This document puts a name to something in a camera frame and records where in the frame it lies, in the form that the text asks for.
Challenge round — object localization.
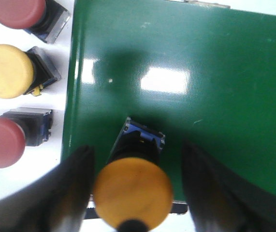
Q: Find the silver conveyor frame rail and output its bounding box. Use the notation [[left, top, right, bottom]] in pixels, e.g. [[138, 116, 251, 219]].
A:
[[84, 200, 188, 219]]

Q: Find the yellow mushroom push button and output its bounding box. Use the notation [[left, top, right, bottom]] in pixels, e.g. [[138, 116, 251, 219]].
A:
[[93, 117, 174, 232], [0, 44, 61, 99]]

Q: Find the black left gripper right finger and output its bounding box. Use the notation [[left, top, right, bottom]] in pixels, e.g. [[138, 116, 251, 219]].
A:
[[181, 142, 276, 232]]

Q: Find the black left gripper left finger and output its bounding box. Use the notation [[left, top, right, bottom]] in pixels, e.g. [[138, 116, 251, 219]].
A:
[[0, 145, 95, 232]]

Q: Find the green conveyor belt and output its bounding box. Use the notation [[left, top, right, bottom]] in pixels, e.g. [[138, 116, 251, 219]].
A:
[[61, 0, 276, 200]]

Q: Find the red mushroom push button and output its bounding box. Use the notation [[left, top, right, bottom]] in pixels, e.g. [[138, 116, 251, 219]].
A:
[[0, 107, 53, 168], [0, 0, 70, 44]]

